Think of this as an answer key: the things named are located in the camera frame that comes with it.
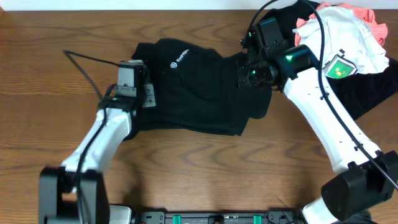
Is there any black polo shirt with logo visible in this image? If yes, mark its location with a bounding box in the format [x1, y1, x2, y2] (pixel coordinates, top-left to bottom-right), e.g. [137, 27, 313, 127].
[132, 39, 272, 136]

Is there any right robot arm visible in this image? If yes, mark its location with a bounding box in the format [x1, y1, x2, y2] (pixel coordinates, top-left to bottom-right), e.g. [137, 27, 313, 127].
[238, 45, 397, 223]

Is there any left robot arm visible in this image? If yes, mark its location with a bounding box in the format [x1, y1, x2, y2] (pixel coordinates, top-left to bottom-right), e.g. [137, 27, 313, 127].
[39, 83, 156, 223]

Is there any white shirt with green print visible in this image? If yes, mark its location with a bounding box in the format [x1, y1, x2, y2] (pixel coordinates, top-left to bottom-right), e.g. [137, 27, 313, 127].
[292, 6, 390, 79]

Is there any black garment under pile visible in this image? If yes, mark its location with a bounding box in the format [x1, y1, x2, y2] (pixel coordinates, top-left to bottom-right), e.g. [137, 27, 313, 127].
[263, 1, 397, 119]

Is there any coral pink shirt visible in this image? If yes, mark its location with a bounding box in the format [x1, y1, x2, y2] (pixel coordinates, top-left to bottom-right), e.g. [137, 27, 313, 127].
[294, 2, 388, 46]

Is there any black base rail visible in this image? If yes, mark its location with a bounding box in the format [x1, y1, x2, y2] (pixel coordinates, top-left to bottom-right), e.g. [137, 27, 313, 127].
[139, 209, 306, 224]

